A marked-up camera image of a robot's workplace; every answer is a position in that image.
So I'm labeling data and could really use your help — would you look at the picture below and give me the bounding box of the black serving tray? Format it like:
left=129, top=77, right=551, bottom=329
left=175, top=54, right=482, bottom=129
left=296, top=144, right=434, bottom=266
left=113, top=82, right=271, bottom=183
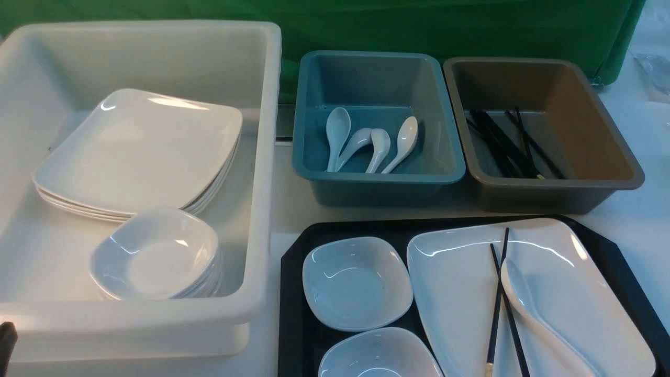
left=277, top=215, right=668, bottom=376

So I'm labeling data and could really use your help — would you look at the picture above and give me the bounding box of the stack of white bowls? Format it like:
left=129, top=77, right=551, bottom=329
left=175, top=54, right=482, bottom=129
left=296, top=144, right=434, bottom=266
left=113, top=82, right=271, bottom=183
left=89, top=207, right=222, bottom=301

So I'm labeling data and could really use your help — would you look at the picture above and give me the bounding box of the black chopstick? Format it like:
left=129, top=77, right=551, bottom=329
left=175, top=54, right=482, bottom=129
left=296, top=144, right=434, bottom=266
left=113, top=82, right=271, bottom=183
left=484, top=243, right=503, bottom=376
left=490, top=243, right=531, bottom=377

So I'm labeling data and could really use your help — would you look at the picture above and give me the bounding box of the stack of white square plates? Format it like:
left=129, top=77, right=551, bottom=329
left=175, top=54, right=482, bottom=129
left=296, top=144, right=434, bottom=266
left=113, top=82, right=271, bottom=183
left=32, top=88, right=243, bottom=223

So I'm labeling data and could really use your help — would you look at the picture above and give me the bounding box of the teal plastic bin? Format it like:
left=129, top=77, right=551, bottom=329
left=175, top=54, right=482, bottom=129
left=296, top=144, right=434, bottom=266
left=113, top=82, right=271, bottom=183
left=293, top=51, right=466, bottom=207

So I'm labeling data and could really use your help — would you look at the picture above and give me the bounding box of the green backdrop cloth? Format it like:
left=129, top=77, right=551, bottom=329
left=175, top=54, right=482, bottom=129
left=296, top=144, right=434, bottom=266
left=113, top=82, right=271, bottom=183
left=1, top=1, right=645, bottom=103

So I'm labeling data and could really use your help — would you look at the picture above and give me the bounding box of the bundle of black chopsticks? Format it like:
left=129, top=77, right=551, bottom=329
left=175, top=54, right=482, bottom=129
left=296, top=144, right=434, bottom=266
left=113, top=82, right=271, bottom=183
left=466, top=107, right=566, bottom=180

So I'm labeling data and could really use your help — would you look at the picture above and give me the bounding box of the white ceramic spoon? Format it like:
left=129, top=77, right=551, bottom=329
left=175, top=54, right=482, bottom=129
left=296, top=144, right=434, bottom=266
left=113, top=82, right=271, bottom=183
left=500, top=257, right=601, bottom=376

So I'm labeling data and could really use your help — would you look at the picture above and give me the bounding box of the white bowl tray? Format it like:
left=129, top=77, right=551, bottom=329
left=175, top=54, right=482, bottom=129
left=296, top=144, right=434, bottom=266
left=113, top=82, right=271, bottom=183
left=318, top=327, right=443, bottom=376
left=302, top=236, right=414, bottom=332

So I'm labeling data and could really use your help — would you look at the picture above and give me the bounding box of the brown plastic bin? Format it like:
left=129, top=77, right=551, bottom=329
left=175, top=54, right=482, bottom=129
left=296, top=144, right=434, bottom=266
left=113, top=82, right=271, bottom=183
left=443, top=57, right=644, bottom=214

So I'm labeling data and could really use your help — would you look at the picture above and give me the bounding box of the large white rice plate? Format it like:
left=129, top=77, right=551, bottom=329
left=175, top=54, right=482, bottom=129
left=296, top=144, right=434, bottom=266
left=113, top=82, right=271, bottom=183
left=407, top=218, right=656, bottom=376

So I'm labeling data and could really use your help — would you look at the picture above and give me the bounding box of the white spoon far left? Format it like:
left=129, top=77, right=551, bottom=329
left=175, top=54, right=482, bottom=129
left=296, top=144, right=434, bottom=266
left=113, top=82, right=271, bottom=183
left=326, top=107, right=351, bottom=172

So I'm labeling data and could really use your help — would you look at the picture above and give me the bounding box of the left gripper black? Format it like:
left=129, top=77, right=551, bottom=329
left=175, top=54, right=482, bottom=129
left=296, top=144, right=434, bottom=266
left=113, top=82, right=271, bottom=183
left=1, top=321, right=18, bottom=368

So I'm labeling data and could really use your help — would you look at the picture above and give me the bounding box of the clear plastic bag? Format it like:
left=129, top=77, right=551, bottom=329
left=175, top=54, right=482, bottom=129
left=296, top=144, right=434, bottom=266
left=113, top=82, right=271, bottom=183
left=631, top=49, right=669, bottom=104

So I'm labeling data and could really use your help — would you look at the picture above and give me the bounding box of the large white plastic tub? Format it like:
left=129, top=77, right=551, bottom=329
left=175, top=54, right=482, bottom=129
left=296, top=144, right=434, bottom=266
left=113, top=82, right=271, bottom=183
left=2, top=20, right=282, bottom=364

